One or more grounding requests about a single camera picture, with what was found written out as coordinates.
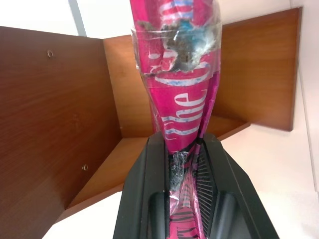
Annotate pink plastic snack packet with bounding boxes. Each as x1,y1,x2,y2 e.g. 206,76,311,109
130,0,223,239

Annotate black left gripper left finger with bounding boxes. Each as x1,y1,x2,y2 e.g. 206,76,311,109
112,132,173,239

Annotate wooden bookshelf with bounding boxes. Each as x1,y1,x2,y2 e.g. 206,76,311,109
0,6,303,239

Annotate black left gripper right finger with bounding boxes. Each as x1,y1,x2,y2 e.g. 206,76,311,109
194,132,280,239

